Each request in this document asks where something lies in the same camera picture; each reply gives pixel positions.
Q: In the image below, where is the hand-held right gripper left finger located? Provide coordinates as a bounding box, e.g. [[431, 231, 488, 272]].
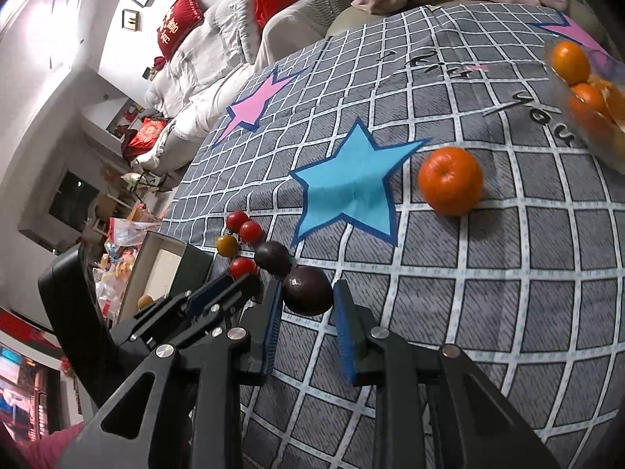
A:
[[56, 282, 285, 469]]

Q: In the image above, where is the beige green sofa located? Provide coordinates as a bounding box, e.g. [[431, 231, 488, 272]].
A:
[[325, 0, 609, 46]]

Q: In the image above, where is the pile of snack packets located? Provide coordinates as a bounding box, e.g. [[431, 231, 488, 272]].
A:
[[95, 205, 162, 323]]

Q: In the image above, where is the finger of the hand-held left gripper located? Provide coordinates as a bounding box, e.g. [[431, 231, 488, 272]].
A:
[[171, 274, 263, 349], [146, 276, 236, 324]]

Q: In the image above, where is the dark passion fruit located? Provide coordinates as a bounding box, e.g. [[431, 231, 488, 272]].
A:
[[254, 241, 294, 277], [282, 266, 334, 317]]

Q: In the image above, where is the orange mandarin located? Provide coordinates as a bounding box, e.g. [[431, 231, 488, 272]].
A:
[[552, 40, 591, 85], [569, 82, 609, 118], [417, 147, 485, 217], [603, 81, 625, 130]]

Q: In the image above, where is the person's left forearm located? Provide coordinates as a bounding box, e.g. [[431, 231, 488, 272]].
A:
[[14, 422, 86, 469]]

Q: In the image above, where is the white tray with dark rim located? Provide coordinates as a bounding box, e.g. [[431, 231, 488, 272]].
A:
[[117, 232, 216, 326]]

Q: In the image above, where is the television screen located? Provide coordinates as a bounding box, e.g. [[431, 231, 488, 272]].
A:
[[0, 342, 62, 445]]

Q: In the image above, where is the grey checkered star blanket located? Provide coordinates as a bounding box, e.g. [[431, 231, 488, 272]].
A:
[[159, 4, 625, 469]]

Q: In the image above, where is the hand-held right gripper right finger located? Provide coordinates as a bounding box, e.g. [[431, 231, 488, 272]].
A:
[[332, 279, 560, 469]]

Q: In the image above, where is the white quilt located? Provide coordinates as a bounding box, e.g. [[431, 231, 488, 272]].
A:
[[132, 0, 352, 181]]

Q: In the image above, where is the clear plastic fruit container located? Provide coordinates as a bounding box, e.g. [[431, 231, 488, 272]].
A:
[[544, 34, 625, 174]]

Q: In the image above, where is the red pillow with gold print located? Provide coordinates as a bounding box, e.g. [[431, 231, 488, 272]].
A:
[[157, 0, 205, 59]]

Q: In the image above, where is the plain red pillow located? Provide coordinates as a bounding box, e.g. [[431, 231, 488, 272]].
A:
[[251, 0, 301, 30]]

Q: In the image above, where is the red patterned cushion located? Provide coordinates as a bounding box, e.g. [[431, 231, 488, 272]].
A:
[[128, 117, 169, 158]]

